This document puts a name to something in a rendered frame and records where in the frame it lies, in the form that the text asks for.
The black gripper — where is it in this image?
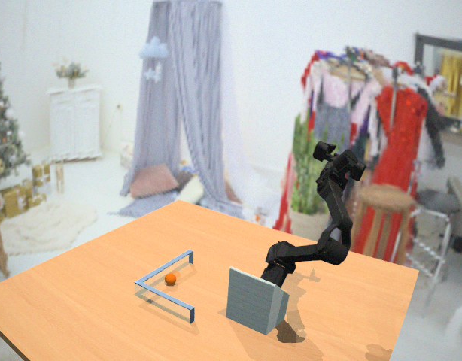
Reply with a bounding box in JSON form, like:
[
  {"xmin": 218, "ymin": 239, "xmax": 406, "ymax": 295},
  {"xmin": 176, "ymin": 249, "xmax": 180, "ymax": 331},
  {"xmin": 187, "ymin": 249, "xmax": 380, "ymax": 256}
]
[{"xmin": 313, "ymin": 141, "xmax": 366, "ymax": 181}]

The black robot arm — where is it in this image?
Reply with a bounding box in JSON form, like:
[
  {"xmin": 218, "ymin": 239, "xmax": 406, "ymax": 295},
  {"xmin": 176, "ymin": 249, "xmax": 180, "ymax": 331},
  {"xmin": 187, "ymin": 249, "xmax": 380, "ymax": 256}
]
[{"xmin": 260, "ymin": 149, "xmax": 358, "ymax": 288}]

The clear l-shaped low wall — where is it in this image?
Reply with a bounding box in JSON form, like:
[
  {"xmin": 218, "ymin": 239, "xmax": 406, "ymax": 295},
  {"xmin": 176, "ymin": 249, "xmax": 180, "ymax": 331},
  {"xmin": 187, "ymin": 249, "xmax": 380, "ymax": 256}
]
[{"xmin": 134, "ymin": 252, "xmax": 193, "ymax": 323}]

